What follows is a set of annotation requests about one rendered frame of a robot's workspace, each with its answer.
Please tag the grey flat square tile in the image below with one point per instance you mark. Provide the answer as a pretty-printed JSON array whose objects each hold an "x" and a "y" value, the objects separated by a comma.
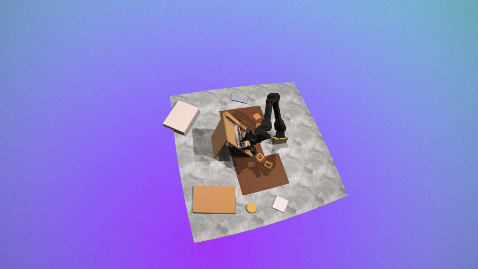
[{"x": 241, "y": 99}]

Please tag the tan flat rectangular card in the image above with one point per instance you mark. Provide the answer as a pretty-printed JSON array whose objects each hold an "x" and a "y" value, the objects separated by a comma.
[{"x": 214, "y": 199}]

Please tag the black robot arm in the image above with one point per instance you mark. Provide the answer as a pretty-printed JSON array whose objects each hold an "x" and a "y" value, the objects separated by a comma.
[{"x": 266, "y": 124}]

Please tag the yellow round disc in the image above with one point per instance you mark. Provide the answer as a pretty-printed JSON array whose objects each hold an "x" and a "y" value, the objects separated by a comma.
[{"x": 251, "y": 208}]

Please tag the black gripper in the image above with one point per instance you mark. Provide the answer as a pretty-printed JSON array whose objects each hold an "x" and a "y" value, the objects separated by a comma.
[{"x": 251, "y": 148}]

